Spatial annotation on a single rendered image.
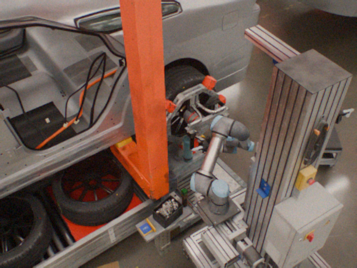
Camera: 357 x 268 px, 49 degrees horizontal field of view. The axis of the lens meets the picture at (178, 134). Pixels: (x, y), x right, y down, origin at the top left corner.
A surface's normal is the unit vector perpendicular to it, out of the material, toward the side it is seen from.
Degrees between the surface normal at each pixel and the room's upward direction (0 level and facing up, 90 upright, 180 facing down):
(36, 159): 92
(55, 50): 7
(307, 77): 0
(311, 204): 0
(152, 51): 90
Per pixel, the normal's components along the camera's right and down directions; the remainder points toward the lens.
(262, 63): -0.01, -0.70
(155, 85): 0.59, 0.58
